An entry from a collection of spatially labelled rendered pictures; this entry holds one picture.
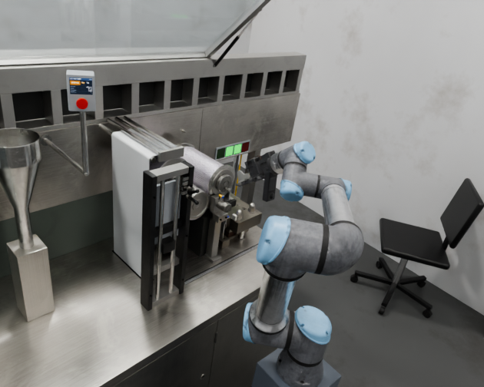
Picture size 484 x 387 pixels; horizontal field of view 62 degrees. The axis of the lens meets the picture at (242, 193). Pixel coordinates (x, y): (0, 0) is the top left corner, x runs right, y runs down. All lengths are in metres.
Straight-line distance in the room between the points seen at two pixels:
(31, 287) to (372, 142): 2.87
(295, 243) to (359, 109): 2.83
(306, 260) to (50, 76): 1.02
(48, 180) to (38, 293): 0.40
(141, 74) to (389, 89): 2.30
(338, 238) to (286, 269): 0.14
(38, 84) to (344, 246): 1.07
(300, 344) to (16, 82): 1.17
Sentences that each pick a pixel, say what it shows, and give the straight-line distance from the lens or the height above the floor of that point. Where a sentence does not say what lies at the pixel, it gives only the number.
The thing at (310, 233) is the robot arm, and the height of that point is 1.52.
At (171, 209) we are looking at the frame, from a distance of 1.37.
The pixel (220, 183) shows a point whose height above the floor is 1.26.
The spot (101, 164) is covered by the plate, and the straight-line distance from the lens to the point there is 1.68.
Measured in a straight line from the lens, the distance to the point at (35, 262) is 1.42.
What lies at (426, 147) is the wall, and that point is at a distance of 3.40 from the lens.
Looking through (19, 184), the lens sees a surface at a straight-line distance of 1.26.
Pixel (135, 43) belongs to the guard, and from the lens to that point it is 1.57.
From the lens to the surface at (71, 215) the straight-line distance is 1.72.
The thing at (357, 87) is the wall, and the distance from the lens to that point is 3.65.
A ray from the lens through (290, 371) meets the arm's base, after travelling 1.37.
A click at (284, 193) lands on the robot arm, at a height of 1.42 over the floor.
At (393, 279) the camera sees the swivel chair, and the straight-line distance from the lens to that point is 3.34.
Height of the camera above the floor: 2.00
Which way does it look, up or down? 28 degrees down
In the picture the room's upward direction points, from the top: 9 degrees clockwise
